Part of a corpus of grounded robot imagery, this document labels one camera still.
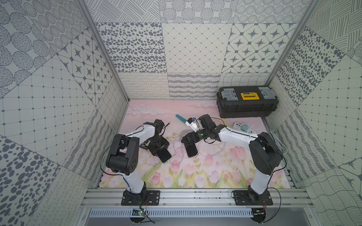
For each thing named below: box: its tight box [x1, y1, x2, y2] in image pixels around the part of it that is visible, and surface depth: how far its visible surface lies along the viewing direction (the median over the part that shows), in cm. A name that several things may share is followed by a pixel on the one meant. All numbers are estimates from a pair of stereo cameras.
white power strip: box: [232, 122, 257, 134], surface depth 103 cm
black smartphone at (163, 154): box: [154, 146, 172, 163], surface depth 89 cm
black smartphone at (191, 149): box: [184, 141, 198, 158], surface depth 92 cm
